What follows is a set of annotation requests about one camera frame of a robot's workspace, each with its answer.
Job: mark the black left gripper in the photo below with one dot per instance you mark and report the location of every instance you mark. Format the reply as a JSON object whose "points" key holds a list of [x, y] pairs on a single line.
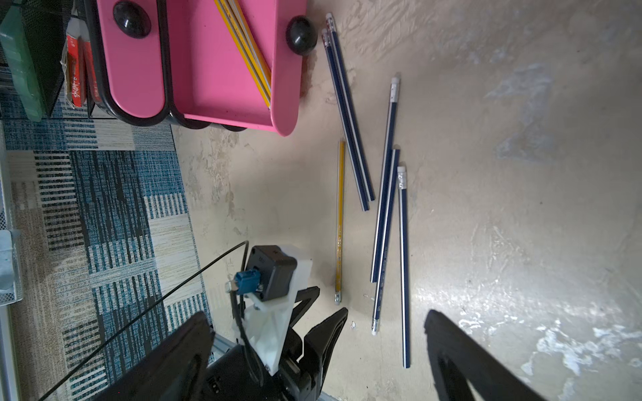
{"points": [[303, 364]]}

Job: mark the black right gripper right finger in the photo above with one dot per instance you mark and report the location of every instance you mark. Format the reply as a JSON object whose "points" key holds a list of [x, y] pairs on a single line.
{"points": [[460, 366]]}

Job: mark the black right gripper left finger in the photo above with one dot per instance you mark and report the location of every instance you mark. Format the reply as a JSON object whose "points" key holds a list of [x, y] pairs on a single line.
{"points": [[175, 370]]}

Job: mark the dark blue pencil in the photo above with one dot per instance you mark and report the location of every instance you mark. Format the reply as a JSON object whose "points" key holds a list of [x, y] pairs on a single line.
{"points": [[385, 237], [405, 276], [385, 177]]}

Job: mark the pink drawer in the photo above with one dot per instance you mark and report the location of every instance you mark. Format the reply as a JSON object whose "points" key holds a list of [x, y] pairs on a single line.
{"points": [[211, 80], [133, 65]]}

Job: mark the black pink drawer unit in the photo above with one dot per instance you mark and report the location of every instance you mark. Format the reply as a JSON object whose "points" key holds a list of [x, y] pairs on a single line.
{"points": [[134, 22]]}

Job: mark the black pencil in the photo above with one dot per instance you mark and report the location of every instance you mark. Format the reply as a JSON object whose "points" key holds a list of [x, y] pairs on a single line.
{"points": [[343, 111], [349, 105]]}

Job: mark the pink top drawer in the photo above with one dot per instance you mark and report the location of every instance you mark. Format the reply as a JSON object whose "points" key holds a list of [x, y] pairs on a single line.
{"points": [[133, 65]]}

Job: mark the red book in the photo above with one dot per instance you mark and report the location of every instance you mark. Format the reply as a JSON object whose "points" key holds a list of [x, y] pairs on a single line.
{"points": [[81, 86]]}

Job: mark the green book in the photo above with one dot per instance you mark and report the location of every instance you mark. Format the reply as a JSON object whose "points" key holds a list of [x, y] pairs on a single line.
{"points": [[20, 62]]}

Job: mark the black mesh shelf rack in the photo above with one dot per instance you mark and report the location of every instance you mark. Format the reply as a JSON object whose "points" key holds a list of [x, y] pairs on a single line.
{"points": [[45, 24]]}

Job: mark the white wire basket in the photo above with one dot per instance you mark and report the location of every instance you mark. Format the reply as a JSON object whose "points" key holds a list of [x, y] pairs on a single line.
{"points": [[11, 282]]}

